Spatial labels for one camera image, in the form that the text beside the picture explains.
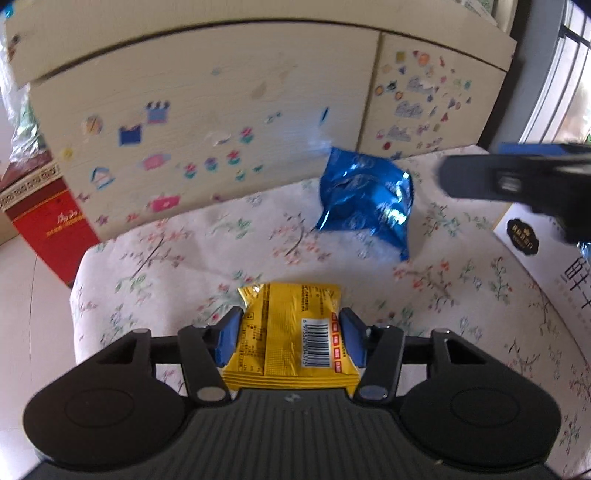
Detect small blue foil snack packet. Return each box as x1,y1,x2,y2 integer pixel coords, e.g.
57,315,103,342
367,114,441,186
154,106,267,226
314,148,414,262

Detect cardboard box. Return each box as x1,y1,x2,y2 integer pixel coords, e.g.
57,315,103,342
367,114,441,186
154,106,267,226
492,203,591,326

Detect window frame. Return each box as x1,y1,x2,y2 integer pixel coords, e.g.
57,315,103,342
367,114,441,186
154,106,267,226
519,0,591,148

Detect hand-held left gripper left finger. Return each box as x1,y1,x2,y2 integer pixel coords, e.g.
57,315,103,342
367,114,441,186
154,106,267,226
83,308,245,403

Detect clear plastic bag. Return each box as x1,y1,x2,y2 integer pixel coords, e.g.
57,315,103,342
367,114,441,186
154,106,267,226
0,14,48,163

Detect cream cabinet with stickers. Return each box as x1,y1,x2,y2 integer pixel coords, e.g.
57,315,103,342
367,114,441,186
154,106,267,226
0,0,518,243

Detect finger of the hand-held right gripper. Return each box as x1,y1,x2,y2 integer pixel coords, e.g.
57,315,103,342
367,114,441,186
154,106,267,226
498,142,591,157
438,154,591,245

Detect red gift box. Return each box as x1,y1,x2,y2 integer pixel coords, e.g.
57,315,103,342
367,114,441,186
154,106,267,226
0,161,100,289

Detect yellow snack packet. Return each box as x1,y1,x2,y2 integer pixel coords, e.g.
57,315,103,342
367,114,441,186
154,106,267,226
223,282,362,398

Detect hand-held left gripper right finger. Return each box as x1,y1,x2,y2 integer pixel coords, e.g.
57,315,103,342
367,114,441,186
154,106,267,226
339,307,509,401

